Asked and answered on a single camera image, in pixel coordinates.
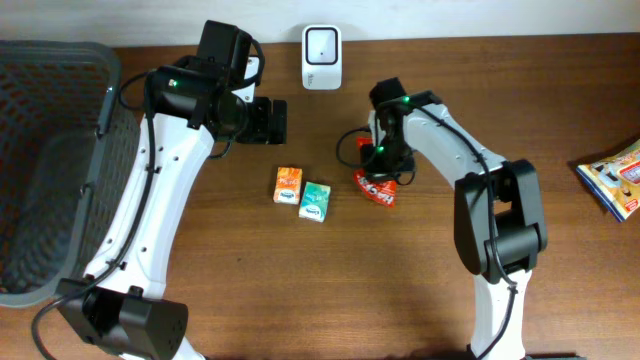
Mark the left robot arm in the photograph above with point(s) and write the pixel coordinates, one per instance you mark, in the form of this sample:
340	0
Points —
189	106

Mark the orange tissue pack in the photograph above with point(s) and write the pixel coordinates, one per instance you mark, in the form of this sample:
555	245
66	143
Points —
288	185

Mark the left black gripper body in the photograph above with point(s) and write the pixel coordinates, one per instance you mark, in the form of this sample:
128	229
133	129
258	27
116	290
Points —
258	123

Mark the yellow snack bag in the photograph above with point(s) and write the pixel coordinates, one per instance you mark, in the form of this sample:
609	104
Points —
614	181

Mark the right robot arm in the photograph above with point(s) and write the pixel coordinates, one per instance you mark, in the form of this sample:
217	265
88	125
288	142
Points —
499	226

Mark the grey plastic basket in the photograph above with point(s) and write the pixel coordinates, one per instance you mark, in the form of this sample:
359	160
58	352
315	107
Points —
67	149

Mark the green tissue pack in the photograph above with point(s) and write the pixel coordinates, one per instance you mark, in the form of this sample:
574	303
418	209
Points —
314	202

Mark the red snack bag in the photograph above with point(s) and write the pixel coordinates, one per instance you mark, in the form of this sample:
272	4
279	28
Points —
382	193

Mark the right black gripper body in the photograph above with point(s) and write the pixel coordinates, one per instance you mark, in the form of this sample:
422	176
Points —
390	159

